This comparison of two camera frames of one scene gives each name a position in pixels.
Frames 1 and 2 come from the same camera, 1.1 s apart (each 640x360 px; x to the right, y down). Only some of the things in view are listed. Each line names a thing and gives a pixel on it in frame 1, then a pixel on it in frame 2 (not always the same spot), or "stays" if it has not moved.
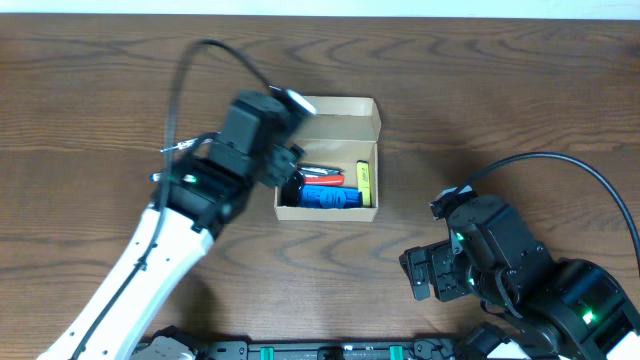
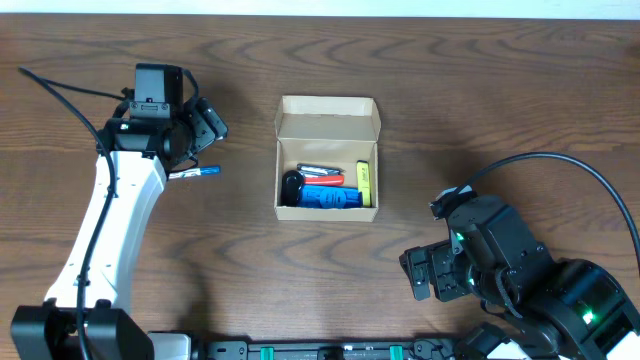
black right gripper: (427, 270) stays
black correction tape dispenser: (290, 190) stays
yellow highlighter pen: (364, 182) stays
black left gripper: (289, 186) -> (204, 126)
